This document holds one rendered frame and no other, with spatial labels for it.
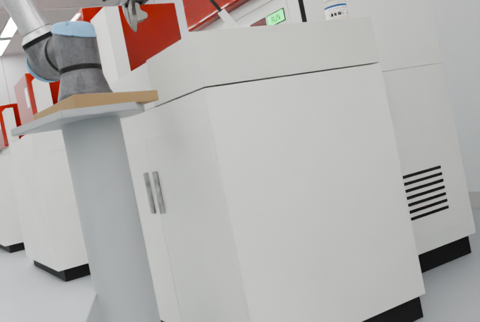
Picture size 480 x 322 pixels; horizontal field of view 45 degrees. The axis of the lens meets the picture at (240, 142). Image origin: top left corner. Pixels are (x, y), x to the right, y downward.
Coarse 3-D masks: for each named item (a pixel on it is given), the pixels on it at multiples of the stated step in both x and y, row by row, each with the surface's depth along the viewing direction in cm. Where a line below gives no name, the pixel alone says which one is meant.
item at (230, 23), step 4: (220, 12) 189; (224, 12) 189; (220, 16) 190; (224, 16) 189; (228, 16) 189; (224, 20) 190; (228, 20) 190; (232, 20) 190; (224, 24) 188; (228, 24) 189; (232, 24) 190; (236, 24) 190; (220, 28) 191; (224, 28) 188; (228, 28) 189; (232, 28) 191
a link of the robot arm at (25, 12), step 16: (16, 0) 161; (32, 0) 164; (16, 16) 163; (32, 16) 163; (32, 32) 163; (48, 32) 164; (32, 48) 163; (32, 64) 167; (48, 64) 162; (48, 80) 169
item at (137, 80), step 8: (144, 64) 180; (136, 72) 187; (144, 72) 181; (120, 80) 202; (128, 80) 195; (136, 80) 188; (144, 80) 182; (112, 88) 210; (120, 88) 203; (128, 88) 196; (136, 88) 189; (144, 88) 184; (144, 104) 186; (152, 104) 180
